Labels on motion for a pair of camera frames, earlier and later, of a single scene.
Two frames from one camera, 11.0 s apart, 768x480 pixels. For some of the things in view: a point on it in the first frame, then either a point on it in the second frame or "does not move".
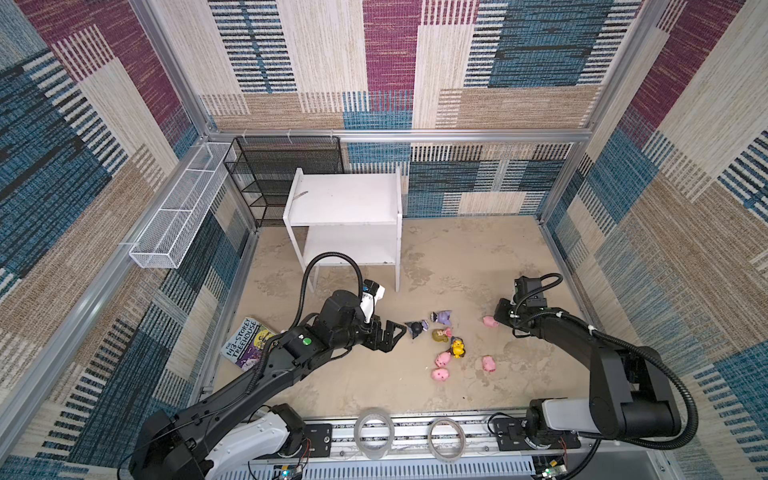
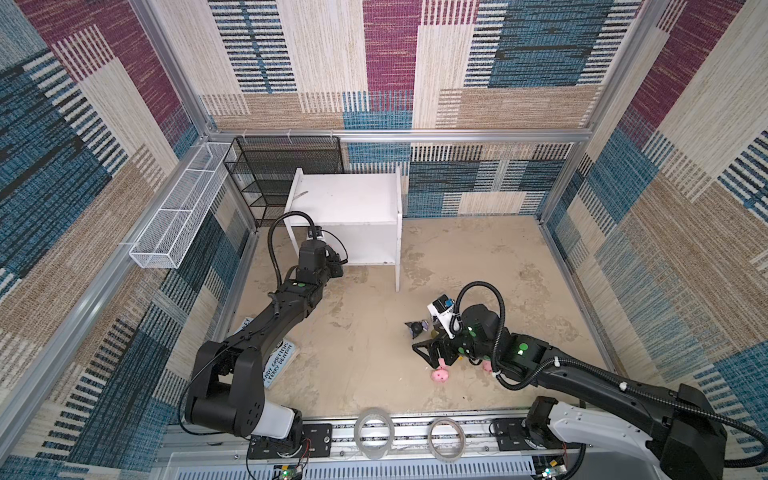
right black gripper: (500, 312) -> (443, 344)
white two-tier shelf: (356, 213) does not move
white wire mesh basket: (167, 238) does not move
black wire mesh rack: (263, 169) does not move
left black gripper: (386, 342) -> (332, 260)
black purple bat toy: (416, 327) does not move
